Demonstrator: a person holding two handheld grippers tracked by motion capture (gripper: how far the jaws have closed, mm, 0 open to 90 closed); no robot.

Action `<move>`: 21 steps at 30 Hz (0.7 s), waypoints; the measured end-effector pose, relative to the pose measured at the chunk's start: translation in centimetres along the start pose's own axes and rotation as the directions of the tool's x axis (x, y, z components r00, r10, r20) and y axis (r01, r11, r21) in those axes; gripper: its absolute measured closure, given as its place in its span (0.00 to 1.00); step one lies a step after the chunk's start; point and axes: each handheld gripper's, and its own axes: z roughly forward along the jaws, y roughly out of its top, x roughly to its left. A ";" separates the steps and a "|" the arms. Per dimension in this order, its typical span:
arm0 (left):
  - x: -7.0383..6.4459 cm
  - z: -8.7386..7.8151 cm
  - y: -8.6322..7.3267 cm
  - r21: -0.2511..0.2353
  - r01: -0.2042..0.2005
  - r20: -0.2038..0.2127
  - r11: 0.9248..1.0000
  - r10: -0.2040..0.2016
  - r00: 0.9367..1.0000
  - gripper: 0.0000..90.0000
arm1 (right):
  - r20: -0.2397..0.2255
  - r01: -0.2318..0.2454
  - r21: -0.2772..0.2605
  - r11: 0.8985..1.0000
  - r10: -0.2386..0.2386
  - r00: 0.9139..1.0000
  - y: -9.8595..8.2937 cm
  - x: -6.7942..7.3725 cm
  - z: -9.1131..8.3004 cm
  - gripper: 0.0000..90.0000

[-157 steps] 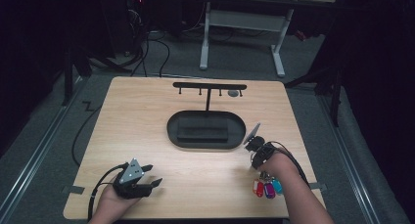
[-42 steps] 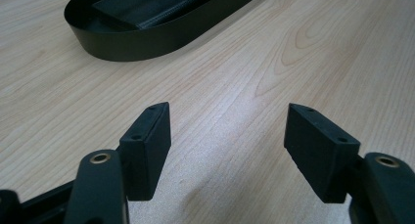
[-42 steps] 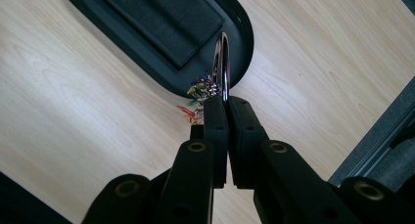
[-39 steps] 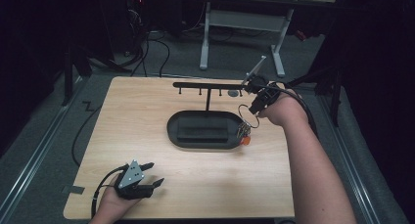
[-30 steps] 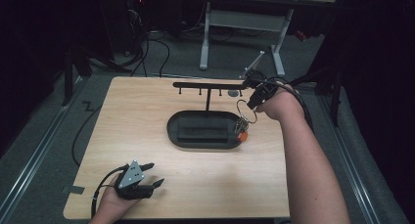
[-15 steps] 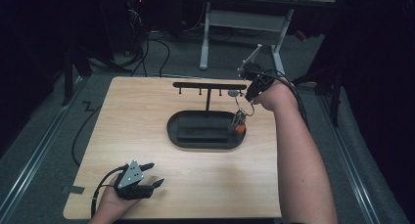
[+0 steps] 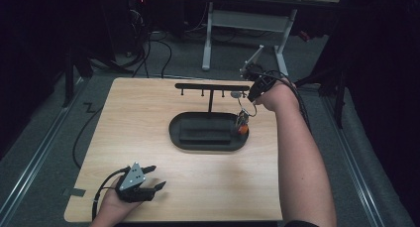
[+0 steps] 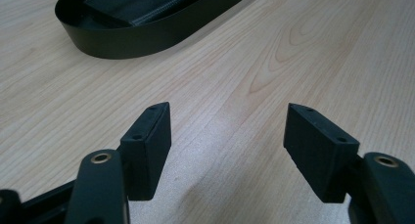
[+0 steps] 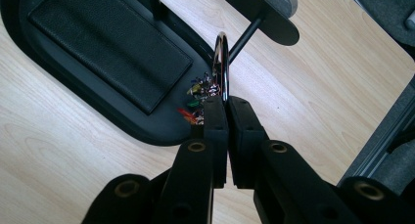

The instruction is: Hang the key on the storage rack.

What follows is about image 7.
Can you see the black wallet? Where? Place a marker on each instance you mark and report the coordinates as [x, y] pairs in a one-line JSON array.
[[206, 131]]

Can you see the grey round table grommet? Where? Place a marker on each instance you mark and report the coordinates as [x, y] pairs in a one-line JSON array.
[[235, 94]]

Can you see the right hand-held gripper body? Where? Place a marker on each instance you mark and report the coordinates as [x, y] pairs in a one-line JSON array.
[[252, 71]]

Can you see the person's black sleeve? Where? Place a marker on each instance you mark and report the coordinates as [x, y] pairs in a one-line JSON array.
[[300, 224]]

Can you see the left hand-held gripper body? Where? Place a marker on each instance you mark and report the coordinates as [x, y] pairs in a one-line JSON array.
[[132, 184]]

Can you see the grey tape strip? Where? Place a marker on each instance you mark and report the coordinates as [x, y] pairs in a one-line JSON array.
[[74, 192]]

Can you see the person's left hand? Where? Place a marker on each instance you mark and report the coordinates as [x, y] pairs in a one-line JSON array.
[[114, 207]]

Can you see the black metal stand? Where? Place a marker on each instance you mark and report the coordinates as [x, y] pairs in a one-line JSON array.
[[338, 94], [71, 75]]

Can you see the black key holder stand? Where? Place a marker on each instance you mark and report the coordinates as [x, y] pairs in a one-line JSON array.
[[204, 147]]

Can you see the metal floor rail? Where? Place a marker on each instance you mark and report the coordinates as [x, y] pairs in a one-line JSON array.
[[353, 161], [36, 161]]

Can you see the person's right hand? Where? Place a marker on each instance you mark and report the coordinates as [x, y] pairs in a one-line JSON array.
[[279, 96]]

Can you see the white-framed desk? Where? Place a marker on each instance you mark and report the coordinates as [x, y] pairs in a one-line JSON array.
[[247, 20]]

